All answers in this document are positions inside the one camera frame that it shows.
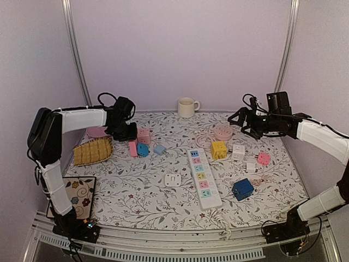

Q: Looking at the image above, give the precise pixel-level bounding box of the front aluminium rail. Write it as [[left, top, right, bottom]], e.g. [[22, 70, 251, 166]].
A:
[[27, 210, 336, 260]]

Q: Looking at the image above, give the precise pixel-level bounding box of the pink round plate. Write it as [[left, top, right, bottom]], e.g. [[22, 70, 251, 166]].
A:
[[86, 127, 107, 138]]

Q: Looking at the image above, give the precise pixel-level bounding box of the small pink plug adapter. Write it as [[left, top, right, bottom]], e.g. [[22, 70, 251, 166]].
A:
[[257, 152, 271, 166]]

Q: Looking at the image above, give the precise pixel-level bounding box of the pink cube socket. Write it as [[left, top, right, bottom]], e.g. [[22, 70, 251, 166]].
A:
[[137, 128, 151, 145]]

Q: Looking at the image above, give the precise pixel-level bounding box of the white cartoon cube socket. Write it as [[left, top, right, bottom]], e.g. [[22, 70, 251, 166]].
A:
[[231, 144, 245, 161]]

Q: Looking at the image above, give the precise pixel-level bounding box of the yellow cube socket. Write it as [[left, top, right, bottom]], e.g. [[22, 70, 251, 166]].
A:
[[210, 141, 228, 160]]

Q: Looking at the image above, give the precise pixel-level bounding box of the dark blue cube socket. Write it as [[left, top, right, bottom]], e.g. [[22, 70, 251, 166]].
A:
[[232, 178, 254, 201]]

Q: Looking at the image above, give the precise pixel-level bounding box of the left aluminium frame post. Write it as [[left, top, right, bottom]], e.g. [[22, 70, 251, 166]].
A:
[[62, 0, 92, 106]]

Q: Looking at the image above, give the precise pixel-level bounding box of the woven bamboo tray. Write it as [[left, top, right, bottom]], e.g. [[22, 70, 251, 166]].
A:
[[74, 137, 113, 166]]

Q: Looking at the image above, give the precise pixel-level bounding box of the white power strip cable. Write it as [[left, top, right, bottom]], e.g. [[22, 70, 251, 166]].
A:
[[211, 209, 232, 241]]

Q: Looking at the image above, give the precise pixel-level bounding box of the white square adapter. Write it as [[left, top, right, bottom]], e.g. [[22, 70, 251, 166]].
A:
[[164, 174, 182, 187]]

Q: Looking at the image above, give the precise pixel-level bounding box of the light blue plug adapter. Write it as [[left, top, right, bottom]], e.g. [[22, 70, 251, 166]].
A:
[[153, 145, 166, 156]]

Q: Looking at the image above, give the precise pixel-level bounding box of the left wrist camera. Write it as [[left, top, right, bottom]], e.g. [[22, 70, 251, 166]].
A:
[[114, 96, 136, 121]]

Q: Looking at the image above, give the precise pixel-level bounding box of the beige ceramic mug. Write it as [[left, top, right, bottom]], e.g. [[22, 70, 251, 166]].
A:
[[177, 97, 201, 118]]

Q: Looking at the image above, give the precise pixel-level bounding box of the floral patterned tray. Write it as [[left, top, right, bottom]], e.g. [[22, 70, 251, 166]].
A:
[[62, 176, 97, 220]]

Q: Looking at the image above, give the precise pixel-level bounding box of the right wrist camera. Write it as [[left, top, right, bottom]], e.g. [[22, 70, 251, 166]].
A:
[[267, 91, 292, 115]]

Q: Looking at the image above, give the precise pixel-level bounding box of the white power strip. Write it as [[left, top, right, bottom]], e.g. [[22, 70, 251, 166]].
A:
[[187, 148, 222, 211]]

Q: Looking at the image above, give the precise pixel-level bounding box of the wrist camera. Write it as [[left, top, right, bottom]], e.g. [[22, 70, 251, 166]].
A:
[[267, 91, 292, 115], [114, 96, 136, 121]]

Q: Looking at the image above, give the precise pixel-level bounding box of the blue square adapter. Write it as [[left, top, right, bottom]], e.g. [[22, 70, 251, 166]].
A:
[[137, 142, 149, 157]]

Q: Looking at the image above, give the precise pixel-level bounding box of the pink round power strip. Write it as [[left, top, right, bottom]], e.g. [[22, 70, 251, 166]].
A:
[[213, 123, 234, 141]]

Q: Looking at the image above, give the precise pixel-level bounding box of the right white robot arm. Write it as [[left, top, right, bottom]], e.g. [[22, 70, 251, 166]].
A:
[[228, 107, 348, 223]]

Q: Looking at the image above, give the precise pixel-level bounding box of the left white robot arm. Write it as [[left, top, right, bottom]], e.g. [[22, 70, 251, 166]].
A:
[[27, 105, 137, 222]]

